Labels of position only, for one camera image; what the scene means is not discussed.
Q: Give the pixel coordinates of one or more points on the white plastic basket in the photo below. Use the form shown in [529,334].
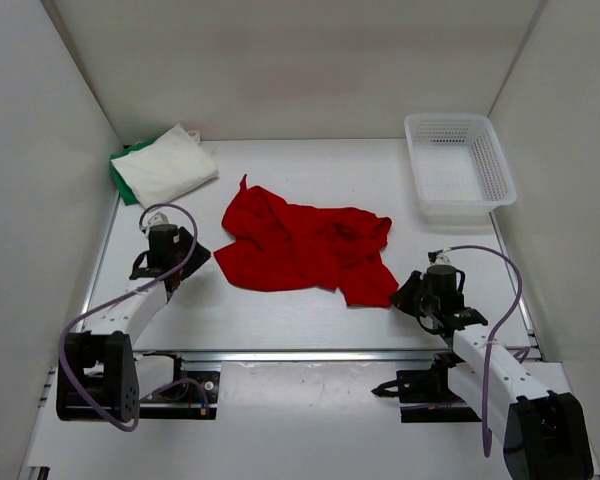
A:
[460,171]

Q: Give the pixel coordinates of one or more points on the green polo shirt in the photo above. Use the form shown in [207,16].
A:
[125,192]

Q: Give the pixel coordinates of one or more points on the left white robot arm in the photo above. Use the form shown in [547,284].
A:
[100,377]

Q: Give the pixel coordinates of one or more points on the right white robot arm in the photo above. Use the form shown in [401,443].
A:
[542,432]

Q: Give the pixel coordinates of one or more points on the red t shirt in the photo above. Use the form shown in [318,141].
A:
[281,246]

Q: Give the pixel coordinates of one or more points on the white t shirt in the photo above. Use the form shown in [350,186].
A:
[172,166]

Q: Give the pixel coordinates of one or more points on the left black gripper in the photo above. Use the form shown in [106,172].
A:
[201,256]

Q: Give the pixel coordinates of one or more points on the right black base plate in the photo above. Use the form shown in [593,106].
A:
[424,398]

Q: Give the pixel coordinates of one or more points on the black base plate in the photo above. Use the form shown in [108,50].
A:
[424,398]
[194,397]

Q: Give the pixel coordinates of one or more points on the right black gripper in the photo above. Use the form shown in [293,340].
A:
[402,299]

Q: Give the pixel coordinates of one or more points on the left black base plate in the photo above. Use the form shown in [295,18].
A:
[194,397]

